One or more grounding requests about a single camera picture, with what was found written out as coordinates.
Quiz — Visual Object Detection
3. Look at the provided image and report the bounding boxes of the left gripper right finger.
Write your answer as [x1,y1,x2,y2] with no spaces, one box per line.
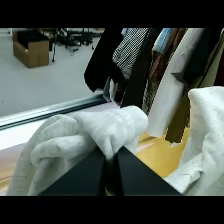
[114,145,183,197]

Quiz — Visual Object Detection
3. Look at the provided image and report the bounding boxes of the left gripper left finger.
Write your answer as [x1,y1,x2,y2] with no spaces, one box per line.
[39,149,107,197]

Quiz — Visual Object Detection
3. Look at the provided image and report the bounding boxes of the white long-sleeved shirt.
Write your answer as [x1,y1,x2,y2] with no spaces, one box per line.
[6,86,224,197]

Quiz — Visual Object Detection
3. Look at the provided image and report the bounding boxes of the white garment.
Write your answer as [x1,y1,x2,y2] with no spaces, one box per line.
[146,27,206,139]

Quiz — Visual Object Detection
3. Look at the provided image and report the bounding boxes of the brown patterned garment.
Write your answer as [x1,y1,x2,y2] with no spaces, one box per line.
[142,27,188,116]

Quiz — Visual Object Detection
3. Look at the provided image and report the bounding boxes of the black garment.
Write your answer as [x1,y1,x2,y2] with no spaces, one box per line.
[119,27,163,110]
[83,27,127,95]
[173,27,223,86]

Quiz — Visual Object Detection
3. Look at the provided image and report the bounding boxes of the checked shirt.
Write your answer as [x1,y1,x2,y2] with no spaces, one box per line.
[112,27,150,81]

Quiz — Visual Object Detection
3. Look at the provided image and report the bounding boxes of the cardboard box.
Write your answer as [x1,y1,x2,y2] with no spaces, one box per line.
[12,29,51,69]

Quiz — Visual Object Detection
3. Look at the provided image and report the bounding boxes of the light blue garment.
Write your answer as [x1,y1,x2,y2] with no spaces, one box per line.
[152,27,175,55]

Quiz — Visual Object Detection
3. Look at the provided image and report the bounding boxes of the silver frame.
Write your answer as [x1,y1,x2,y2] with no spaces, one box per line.
[0,93,108,132]

